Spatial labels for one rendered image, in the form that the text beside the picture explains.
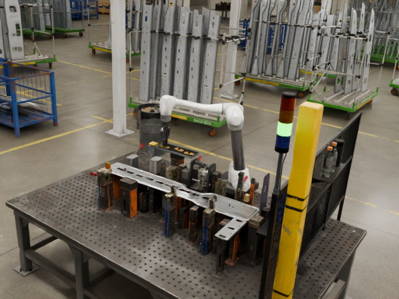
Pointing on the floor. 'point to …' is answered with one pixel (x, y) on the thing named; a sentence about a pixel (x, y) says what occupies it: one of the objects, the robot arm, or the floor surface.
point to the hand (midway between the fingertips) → (165, 142)
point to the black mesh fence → (310, 206)
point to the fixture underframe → (87, 290)
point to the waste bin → (149, 126)
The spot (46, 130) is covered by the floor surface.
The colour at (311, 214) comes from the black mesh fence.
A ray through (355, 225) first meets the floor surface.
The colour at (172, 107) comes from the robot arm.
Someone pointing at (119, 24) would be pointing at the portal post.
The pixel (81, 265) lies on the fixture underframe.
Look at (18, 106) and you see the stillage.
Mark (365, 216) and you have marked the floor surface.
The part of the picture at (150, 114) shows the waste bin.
